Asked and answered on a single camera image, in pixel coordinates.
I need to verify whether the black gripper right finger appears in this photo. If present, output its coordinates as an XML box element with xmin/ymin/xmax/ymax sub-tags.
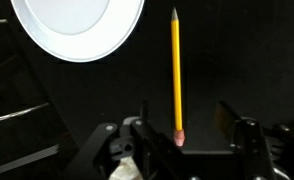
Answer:
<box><xmin>215</xmin><ymin>101</ymin><xmax>277</xmax><ymax>180</ymax></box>

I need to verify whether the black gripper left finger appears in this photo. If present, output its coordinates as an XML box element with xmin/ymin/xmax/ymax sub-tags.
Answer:
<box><xmin>130</xmin><ymin>101</ymin><xmax>184</xmax><ymax>180</ymax></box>

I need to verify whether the yellow pencil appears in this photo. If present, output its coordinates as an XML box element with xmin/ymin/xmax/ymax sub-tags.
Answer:
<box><xmin>171</xmin><ymin>8</ymin><xmax>185</xmax><ymax>147</ymax></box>

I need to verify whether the flat white paper napkin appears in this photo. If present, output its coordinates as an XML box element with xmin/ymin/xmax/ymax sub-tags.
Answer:
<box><xmin>109</xmin><ymin>157</ymin><xmax>143</xmax><ymax>180</ymax></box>

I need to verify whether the white plate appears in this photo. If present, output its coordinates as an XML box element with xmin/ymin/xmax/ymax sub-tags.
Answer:
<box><xmin>10</xmin><ymin>0</ymin><xmax>145</xmax><ymax>63</ymax></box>

